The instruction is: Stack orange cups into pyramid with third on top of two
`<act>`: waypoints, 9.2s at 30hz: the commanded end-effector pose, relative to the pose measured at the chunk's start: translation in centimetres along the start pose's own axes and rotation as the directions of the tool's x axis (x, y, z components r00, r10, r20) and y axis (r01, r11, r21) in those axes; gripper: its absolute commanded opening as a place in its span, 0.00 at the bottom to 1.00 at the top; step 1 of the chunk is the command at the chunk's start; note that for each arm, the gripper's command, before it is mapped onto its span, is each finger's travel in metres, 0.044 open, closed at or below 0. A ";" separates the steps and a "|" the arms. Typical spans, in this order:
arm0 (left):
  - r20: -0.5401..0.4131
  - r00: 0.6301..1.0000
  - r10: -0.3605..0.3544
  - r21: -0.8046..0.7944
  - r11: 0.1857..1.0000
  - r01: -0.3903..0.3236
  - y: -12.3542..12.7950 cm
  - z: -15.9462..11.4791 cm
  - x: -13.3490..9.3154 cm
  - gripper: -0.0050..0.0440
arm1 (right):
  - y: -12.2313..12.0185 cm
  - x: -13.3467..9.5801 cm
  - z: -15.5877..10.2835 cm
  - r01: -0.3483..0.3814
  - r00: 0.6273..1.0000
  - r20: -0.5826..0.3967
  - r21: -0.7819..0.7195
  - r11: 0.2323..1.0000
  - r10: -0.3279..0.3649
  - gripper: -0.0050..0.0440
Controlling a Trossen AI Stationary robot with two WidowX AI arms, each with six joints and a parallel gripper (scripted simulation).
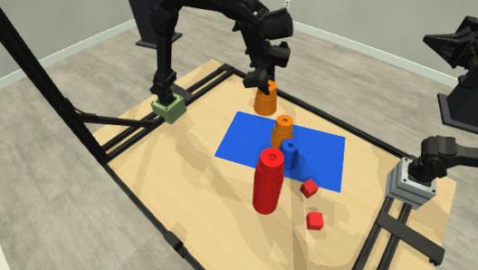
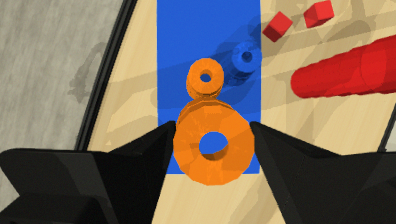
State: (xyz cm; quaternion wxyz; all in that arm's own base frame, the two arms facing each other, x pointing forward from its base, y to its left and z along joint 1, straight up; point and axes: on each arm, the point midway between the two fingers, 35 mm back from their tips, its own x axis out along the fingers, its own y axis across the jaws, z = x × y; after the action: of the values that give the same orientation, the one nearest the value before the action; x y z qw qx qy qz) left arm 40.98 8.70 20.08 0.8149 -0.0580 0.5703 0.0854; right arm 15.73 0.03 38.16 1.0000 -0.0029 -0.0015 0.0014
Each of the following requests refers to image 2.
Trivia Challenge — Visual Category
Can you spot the red cube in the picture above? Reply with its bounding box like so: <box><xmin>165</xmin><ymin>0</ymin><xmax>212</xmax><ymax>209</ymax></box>
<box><xmin>262</xmin><ymin>11</ymin><xmax>293</xmax><ymax>42</ymax></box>
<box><xmin>303</xmin><ymin>0</ymin><xmax>334</xmax><ymax>28</ymax></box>

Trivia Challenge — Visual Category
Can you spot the red cup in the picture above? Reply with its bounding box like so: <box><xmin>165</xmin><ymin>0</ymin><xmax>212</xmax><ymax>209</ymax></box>
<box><xmin>323</xmin><ymin>52</ymin><xmax>355</xmax><ymax>97</ymax></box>
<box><xmin>339</xmin><ymin>44</ymin><xmax>377</xmax><ymax>96</ymax></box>
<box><xmin>299</xmin><ymin>63</ymin><xmax>322</xmax><ymax>98</ymax></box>
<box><xmin>360</xmin><ymin>35</ymin><xmax>396</xmax><ymax>94</ymax></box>
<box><xmin>310</xmin><ymin>58</ymin><xmax>336</xmax><ymax>98</ymax></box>
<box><xmin>290</xmin><ymin>67</ymin><xmax>310</xmax><ymax>99</ymax></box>

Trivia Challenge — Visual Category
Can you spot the orange cup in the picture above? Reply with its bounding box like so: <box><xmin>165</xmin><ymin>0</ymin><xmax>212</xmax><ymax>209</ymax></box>
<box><xmin>173</xmin><ymin>97</ymin><xmax>254</xmax><ymax>186</ymax></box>
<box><xmin>186</xmin><ymin>58</ymin><xmax>224</xmax><ymax>100</ymax></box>
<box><xmin>200</xmin><ymin>70</ymin><xmax>212</xmax><ymax>80</ymax></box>

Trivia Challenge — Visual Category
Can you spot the blue flat mat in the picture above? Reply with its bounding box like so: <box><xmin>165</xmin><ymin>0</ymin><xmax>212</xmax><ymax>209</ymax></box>
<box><xmin>157</xmin><ymin>0</ymin><xmax>261</xmax><ymax>154</ymax></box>

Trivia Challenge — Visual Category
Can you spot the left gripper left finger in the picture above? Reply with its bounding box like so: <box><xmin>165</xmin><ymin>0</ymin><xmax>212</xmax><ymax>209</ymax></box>
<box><xmin>0</xmin><ymin>120</ymin><xmax>176</xmax><ymax>224</ymax></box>

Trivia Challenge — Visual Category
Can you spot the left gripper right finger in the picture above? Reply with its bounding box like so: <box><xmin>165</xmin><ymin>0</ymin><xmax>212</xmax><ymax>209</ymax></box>
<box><xmin>249</xmin><ymin>121</ymin><xmax>396</xmax><ymax>224</ymax></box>

